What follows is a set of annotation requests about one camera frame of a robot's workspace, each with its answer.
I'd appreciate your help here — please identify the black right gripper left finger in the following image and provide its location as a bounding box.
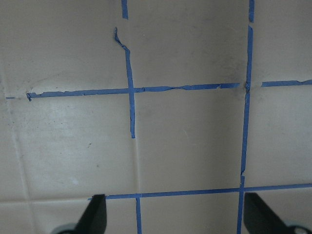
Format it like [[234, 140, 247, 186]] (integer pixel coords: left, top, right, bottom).
[[74, 194, 107, 234]]

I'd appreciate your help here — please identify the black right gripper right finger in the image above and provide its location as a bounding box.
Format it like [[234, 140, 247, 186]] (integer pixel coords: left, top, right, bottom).
[[243, 193, 288, 234]]

